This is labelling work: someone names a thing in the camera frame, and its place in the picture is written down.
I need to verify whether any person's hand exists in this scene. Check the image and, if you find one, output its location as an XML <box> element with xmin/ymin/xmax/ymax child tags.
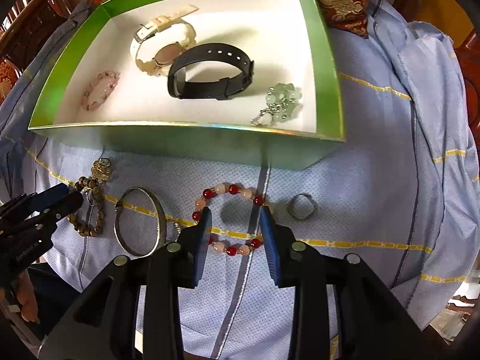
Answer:
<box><xmin>13</xmin><ymin>271</ymin><xmax>38</xmax><ymax>322</ymax></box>

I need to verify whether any dark wooden chair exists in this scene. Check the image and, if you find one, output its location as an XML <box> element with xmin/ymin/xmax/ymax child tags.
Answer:
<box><xmin>1</xmin><ymin>0</ymin><xmax>479</xmax><ymax>137</ymax></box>

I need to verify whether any rhinestone circle ring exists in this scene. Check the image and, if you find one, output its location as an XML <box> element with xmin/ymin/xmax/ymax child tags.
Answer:
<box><xmin>164</xmin><ymin>218</ymin><xmax>182</xmax><ymax>245</ymax></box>

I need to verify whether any white wrist watch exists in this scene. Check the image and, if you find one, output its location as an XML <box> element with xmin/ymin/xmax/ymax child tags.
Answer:
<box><xmin>129</xmin><ymin>4</ymin><xmax>199</xmax><ymax>77</ymax></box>

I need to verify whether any dark metal ring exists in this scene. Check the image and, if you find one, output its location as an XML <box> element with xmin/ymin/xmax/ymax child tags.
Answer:
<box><xmin>286</xmin><ymin>193</ymin><xmax>319</xmax><ymax>221</ymax></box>

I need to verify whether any brown wooden bead bracelet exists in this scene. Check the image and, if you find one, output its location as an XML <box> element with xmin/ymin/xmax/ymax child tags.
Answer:
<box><xmin>67</xmin><ymin>157</ymin><xmax>113</xmax><ymax>238</ymax></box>

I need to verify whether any silver metal bangle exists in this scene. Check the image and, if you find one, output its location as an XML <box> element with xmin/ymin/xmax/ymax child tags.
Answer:
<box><xmin>113</xmin><ymin>186</ymin><xmax>167</xmax><ymax>258</ymax></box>

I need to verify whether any black wrist watch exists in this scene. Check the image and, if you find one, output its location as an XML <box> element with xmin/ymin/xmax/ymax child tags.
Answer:
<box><xmin>168</xmin><ymin>43</ymin><xmax>254</xmax><ymax>101</ymax></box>

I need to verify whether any red pink bead bracelet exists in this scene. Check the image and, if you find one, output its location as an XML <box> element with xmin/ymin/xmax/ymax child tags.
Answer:
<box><xmin>190</xmin><ymin>182</ymin><xmax>275</xmax><ymax>258</ymax></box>

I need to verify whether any green white cardboard box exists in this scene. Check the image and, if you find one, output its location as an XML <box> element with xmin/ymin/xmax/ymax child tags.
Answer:
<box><xmin>28</xmin><ymin>0</ymin><xmax>346</xmax><ymax>170</ymax></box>

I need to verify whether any light blue striped cloth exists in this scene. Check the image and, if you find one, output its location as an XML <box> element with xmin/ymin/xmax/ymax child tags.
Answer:
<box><xmin>1</xmin><ymin>0</ymin><xmax>479</xmax><ymax>359</ymax></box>

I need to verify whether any orange patterned side cushion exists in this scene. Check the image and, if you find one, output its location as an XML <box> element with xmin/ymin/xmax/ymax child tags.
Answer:
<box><xmin>0</xmin><ymin>59</ymin><xmax>19</xmax><ymax>103</ymax></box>

